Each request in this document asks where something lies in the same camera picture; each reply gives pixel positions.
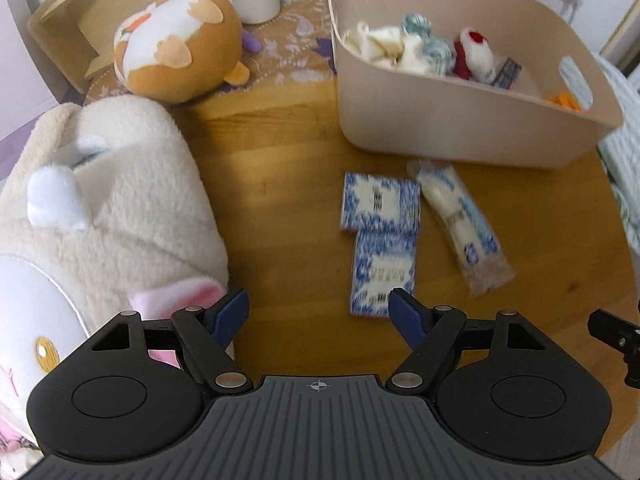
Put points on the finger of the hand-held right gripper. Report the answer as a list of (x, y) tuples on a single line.
[(612, 332)]

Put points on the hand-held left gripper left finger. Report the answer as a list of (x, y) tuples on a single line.
[(230, 315)]

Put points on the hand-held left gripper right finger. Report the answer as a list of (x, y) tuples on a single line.
[(405, 313)]

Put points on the blue patterned square packet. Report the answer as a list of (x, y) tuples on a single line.
[(380, 202), (382, 272)]

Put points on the beige plastic container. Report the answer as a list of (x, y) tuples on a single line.
[(450, 125)]

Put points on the orange bottle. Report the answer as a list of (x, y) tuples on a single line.
[(566, 101)]

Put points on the blue patterned long box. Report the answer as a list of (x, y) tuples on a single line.
[(506, 72)]

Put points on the green striped scrunchie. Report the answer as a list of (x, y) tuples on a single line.
[(435, 50)]

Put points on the red white plush toy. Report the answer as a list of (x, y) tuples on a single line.
[(475, 55)]

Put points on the cream scrunchie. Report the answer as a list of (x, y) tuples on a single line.
[(387, 45)]

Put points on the clear snack bar packet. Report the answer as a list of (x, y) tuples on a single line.
[(462, 220)]

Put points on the cream sheep plush cushion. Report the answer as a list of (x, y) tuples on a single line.
[(125, 210)]

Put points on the blue striped cloth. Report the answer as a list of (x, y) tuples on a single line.
[(622, 170)]

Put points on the orange white guinea pig plush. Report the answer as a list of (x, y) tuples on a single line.
[(175, 55)]

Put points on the floral table mat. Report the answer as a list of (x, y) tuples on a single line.
[(295, 25)]

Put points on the wood edged board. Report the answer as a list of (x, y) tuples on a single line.
[(622, 35)]

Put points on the light wooden stand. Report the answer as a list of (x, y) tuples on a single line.
[(100, 15)]

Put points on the lilac board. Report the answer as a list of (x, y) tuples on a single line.
[(20, 60)]

